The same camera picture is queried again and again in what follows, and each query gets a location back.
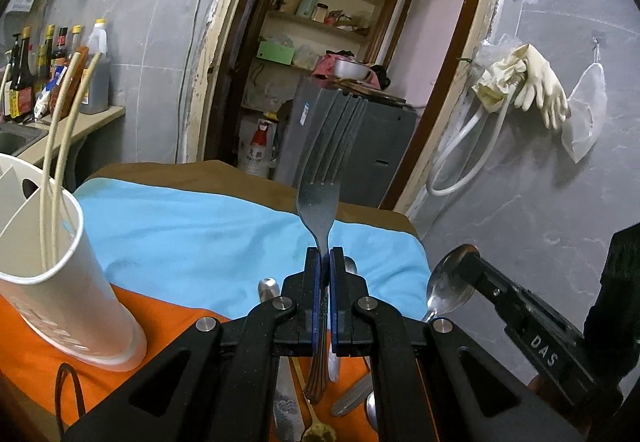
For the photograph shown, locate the white utensil holder cup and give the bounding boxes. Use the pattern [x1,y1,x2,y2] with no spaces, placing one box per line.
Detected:
[1,154,146,372]

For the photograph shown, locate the silver fork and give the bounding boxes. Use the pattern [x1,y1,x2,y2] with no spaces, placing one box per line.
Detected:
[296,92,367,405]

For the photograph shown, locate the silver butter knife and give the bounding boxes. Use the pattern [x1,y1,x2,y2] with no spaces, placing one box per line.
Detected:
[257,276,306,442]

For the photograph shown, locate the gold spoon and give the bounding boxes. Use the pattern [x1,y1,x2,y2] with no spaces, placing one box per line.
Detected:
[290,355,339,442]

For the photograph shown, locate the blue cloth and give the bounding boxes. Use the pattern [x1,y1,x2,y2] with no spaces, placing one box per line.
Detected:
[75,178,431,320]

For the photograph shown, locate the orange cloth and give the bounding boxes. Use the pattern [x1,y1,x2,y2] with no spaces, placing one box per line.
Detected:
[0,282,436,442]

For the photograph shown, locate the white rubber gloves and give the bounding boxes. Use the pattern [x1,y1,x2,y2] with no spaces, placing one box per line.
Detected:
[472,43,570,130]

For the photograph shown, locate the red white bottle on floor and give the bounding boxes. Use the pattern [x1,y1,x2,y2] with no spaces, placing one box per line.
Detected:
[239,118,278,179]

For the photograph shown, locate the metal bowl on fridge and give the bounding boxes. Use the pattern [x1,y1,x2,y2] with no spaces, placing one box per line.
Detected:
[333,58,371,81]

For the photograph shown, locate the large vinegar jug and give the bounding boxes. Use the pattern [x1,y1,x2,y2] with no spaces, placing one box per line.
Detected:
[80,18,111,115]

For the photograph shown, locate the green box on shelf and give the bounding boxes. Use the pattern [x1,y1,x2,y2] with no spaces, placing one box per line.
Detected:
[256,41,295,65]

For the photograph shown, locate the dark soy sauce bottle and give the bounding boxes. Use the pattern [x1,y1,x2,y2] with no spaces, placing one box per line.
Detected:
[10,25,35,121]

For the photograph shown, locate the brown sauce pouch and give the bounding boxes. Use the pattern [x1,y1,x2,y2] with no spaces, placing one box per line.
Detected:
[49,46,89,119]

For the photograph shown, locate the white hose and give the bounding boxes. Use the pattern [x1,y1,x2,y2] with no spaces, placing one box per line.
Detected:
[425,81,519,197]

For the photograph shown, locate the clear plastic bag on wall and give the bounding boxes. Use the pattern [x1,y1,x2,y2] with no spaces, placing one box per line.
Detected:
[561,62,608,164]

